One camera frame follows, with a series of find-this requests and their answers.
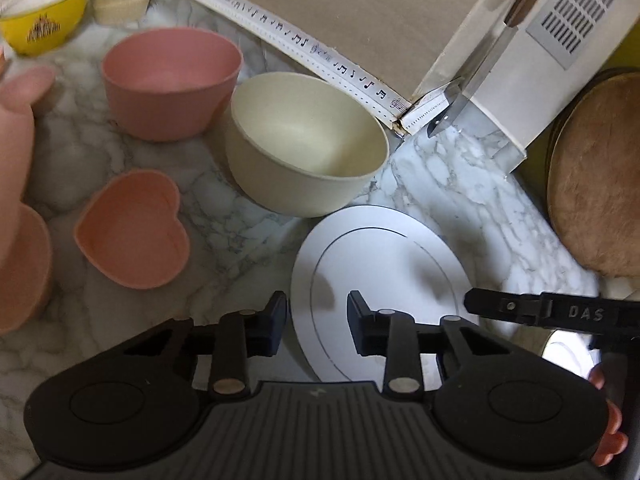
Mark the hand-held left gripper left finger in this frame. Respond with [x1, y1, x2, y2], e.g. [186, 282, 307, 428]
[122, 290, 290, 402]

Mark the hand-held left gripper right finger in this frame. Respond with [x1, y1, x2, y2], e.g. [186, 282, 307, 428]
[347, 290, 509, 400]

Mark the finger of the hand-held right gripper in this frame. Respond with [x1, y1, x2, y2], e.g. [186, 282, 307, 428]
[464, 287, 640, 336]

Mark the cream round bowl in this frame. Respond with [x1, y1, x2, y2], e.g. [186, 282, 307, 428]
[224, 72, 391, 219]

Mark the pink heart-shaped dish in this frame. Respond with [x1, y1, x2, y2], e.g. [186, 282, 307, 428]
[74, 169, 192, 291]
[0, 205, 54, 336]

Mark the pink round bowl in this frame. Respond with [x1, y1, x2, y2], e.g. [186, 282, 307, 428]
[101, 28, 243, 142]

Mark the person's right hand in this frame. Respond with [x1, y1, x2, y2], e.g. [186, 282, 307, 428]
[589, 364, 629, 467]

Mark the round brown wooden board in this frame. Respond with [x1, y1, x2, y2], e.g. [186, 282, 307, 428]
[545, 67, 640, 279]

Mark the white appliance with vent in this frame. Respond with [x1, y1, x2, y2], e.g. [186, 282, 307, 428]
[410, 0, 640, 162]

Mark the white patterned edge trim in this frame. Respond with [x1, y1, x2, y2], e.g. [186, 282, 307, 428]
[155, 0, 453, 137]

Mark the pink plastic cup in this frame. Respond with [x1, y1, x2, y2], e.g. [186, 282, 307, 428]
[0, 65, 57, 266]

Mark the beige plastic container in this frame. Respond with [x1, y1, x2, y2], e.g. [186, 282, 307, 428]
[92, 0, 154, 24]

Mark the yellow bowl with gold print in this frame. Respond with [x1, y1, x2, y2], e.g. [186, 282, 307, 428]
[0, 0, 92, 57]

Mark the metal knife with wooden handle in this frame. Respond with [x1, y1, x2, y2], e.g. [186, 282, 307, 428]
[429, 0, 557, 139]

